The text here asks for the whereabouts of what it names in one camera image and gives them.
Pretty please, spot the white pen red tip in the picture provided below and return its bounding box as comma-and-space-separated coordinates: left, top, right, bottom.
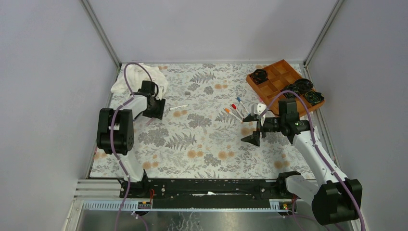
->
224, 108, 243, 124
231, 104, 244, 119

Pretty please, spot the white pen blue tip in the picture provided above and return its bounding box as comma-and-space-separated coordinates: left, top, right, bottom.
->
236, 97, 250, 115

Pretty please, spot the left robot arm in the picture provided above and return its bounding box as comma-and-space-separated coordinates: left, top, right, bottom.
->
96, 80, 166, 198

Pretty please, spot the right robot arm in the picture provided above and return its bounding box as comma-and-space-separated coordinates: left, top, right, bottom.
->
241, 99, 365, 230

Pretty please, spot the white crumpled cloth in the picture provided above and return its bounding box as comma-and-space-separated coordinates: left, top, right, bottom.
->
110, 64, 168, 100

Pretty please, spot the orange compartment tray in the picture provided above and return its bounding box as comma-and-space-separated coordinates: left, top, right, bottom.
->
246, 60, 325, 112

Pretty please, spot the floral patterned mat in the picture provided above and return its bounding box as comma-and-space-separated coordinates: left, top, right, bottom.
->
90, 63, 321, 180

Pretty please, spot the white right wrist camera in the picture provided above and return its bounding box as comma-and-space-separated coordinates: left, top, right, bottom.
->
251, 103, 267, 125

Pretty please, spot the black green cable coil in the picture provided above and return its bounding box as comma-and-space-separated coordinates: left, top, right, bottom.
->
303, 90, 325, 106

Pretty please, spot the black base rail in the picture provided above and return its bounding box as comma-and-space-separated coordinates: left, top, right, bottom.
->
119, 178, 293, 209

